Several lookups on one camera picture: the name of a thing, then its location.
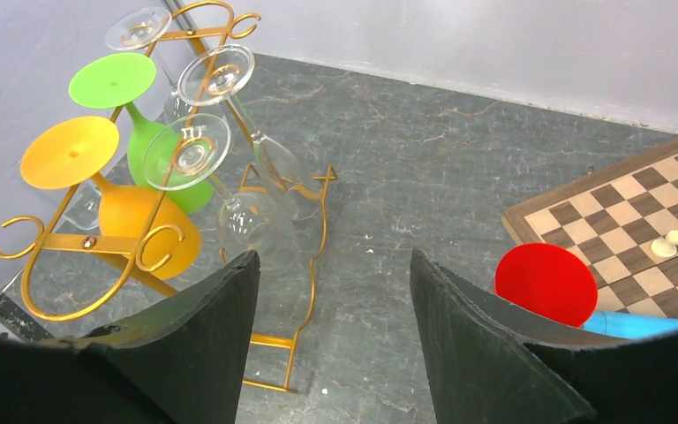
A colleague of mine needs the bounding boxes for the orange wine glass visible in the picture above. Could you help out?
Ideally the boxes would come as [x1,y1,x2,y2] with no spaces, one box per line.
[20,116,202,280]

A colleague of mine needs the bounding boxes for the gold wire glass rack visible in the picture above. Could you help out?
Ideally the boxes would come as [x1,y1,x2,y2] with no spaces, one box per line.
[0,0,340,394]

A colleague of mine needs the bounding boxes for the green wine glass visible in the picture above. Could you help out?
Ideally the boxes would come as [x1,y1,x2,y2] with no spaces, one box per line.
[68,51,215,215]

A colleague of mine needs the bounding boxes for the wooden chessboard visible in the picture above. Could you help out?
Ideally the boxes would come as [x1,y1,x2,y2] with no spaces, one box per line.
[502,137,678,319]

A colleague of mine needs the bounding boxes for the red wine glass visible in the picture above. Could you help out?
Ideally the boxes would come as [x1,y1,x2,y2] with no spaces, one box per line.
[493,242,599,327]

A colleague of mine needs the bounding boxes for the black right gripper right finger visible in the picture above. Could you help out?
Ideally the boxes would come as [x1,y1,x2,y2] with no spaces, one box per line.
[410,249,678,423]

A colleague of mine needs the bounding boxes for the white chess rook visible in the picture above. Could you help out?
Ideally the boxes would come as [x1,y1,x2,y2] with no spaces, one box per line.
[650,230,678,258]

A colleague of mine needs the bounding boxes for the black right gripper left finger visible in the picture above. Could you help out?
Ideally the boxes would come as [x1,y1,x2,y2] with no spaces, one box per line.
[0,251,260,423]

